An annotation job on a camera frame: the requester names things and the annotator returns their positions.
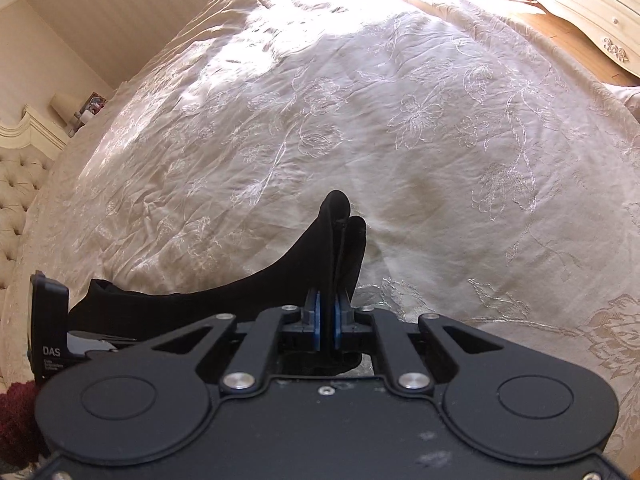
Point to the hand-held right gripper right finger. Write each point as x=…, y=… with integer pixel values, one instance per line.
x=337, y=325

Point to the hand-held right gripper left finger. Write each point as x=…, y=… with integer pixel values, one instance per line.
x=315, y=322

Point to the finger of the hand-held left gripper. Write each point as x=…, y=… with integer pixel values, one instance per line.
x=115, y=346

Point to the black pants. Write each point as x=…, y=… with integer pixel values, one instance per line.
x=300, y=270

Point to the cream tufted headboard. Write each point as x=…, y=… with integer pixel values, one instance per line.
x=22, y=185

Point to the small white jar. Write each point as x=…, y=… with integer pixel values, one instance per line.
x=86, y=116

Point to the cream embroidered bedspread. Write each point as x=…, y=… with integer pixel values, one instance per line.
x=350, y=110

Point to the small colourful box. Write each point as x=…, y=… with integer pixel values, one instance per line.
x=95, y=101

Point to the white carved wardrobe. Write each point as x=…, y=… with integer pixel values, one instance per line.
x=590, y=5

